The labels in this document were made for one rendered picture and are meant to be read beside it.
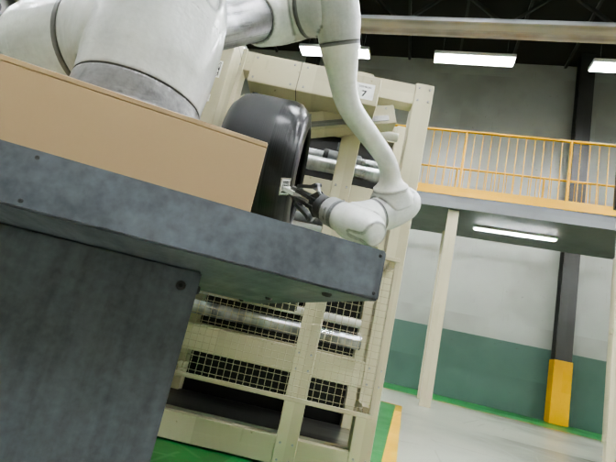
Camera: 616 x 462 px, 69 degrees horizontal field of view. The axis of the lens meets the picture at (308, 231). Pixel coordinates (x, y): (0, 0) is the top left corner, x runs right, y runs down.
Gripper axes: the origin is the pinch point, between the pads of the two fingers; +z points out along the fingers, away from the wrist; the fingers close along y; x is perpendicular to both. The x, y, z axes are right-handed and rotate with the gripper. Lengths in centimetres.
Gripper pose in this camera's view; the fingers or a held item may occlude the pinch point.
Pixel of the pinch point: (291, 191)
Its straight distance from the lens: 150.8
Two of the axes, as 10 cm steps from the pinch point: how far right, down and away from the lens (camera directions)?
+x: 7.9, -0.3, 6.1
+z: -5.8, -3.5, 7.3
